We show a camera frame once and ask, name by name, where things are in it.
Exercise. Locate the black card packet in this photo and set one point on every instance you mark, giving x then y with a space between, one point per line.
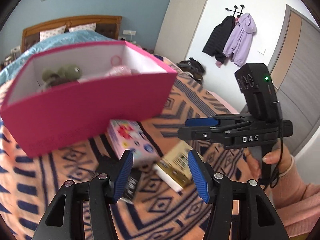
131 187

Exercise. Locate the beige wall cabinet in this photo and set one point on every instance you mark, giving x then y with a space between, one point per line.
182 17

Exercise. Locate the blue duvet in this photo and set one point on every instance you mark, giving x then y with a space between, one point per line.
62 41

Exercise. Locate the orange patterned blanket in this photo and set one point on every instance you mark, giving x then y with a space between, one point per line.
155 212

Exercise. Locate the wooden headboard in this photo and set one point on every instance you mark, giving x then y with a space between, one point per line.
75 20

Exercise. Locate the white patterned pillow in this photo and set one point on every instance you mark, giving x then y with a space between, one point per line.
82 27
52 33

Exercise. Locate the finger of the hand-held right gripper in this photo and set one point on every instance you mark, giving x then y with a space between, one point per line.
200 122
200 133

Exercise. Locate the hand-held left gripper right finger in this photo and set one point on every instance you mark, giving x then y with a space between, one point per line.
197 177

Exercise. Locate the black coat hook rack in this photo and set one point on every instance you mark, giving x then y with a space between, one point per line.
235 10

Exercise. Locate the white light switch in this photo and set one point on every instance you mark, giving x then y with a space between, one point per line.
261 51

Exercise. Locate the person's right hand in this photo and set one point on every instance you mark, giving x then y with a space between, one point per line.
277 158

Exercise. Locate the purple jacket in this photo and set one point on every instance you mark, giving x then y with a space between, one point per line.
241 40

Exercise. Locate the person's right forearm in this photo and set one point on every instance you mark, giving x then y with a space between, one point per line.
295 205

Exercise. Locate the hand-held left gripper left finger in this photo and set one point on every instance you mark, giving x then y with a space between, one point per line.
123 177

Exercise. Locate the floral tissue pack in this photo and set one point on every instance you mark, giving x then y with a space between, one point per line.
130 137

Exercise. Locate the pink gift packet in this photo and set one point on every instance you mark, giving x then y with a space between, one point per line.
118 70

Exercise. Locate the pink garment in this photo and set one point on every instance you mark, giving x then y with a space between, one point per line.
219 64

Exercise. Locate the group of cosmetic bottles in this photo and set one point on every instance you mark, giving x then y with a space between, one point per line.
11 56

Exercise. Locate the brown bag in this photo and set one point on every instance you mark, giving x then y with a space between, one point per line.
191 67

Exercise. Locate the pink cardboard box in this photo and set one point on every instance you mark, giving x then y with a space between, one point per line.
87 112

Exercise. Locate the green and white plush frog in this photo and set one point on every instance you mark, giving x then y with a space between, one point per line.
71 71

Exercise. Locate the white wall socket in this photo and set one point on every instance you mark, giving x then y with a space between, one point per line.
129 32

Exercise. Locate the yellow cardboard box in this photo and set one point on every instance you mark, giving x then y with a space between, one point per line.
175 162

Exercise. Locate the black jacket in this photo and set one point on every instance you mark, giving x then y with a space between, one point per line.
220 40

